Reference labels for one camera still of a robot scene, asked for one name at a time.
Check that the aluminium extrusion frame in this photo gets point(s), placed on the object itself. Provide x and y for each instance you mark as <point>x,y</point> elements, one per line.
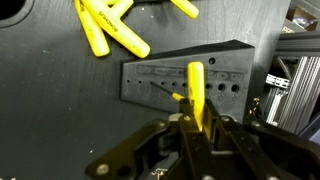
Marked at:
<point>296,86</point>

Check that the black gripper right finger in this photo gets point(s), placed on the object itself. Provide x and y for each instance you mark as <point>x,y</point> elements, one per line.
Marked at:
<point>253,153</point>

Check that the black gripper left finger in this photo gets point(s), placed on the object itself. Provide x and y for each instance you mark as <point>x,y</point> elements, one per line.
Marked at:
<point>160,153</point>

